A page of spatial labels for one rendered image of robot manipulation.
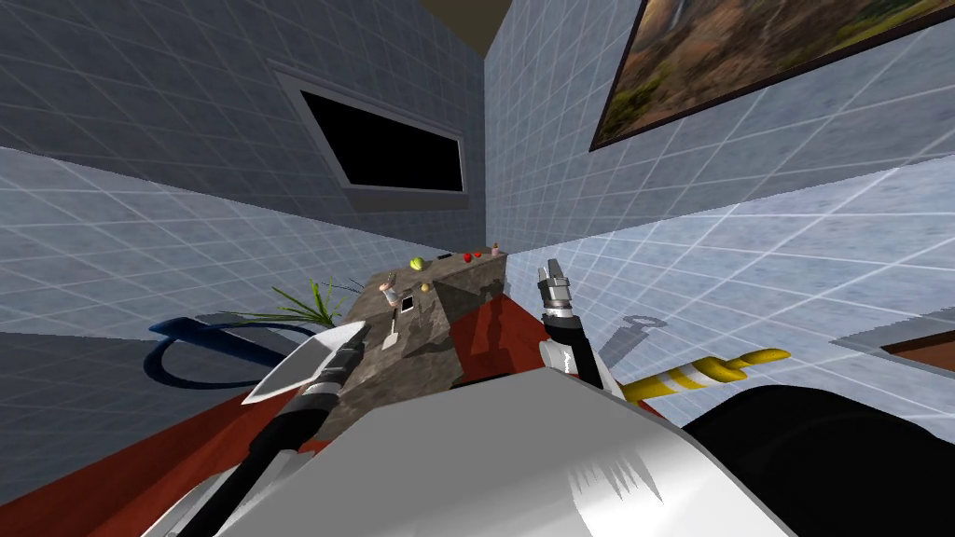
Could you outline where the red counter cabinet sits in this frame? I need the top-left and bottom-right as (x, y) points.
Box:
(0, 292), (667, 537)

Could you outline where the green leafy plant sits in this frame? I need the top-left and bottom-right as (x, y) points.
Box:
(219, 275), (367, 330)

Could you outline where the yellow white striped bar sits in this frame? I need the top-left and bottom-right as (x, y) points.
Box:
(618, 347), (793, 406)

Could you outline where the blue curved hoop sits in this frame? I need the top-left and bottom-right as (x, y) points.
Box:
(143, 316), (324, 392)

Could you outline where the dark window grey frame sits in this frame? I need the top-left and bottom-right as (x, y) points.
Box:
(268, 62), (472, 214)

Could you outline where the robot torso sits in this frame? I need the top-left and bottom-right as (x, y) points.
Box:
(215, 368), (796, 537)

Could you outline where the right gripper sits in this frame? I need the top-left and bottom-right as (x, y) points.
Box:
(536, 258), (576, 317)

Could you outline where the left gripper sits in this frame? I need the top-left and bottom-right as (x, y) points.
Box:
(242, 321), (370, 406)

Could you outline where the framed landscape picture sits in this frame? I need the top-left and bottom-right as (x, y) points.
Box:
(588, 0), (955, 154)

